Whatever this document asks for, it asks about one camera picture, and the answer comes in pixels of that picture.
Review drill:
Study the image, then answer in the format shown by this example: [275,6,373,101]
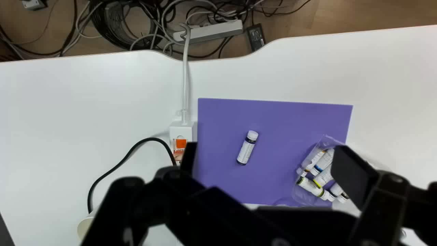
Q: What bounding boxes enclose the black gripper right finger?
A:
[257,144,437,246]

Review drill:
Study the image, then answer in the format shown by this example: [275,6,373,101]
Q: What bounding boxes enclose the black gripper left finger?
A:
[81,142,292,246]

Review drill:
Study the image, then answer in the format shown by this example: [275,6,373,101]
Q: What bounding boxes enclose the white vial on mat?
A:
[236,129,260,165]

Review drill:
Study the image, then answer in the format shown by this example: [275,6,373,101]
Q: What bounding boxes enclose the purple rectangular mat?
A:
[194,98,352,205]

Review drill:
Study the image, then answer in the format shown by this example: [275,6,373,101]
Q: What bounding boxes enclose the white floor power strip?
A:
[189,19,243,42]

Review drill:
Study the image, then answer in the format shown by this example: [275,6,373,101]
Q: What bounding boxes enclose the black power adapter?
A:
[247,24,265,50]

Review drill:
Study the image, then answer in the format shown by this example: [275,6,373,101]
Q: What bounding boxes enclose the black power cable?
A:
[86,136,178,214]

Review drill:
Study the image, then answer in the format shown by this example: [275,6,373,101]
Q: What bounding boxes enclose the white power strip cord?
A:
[180,26,193,123]

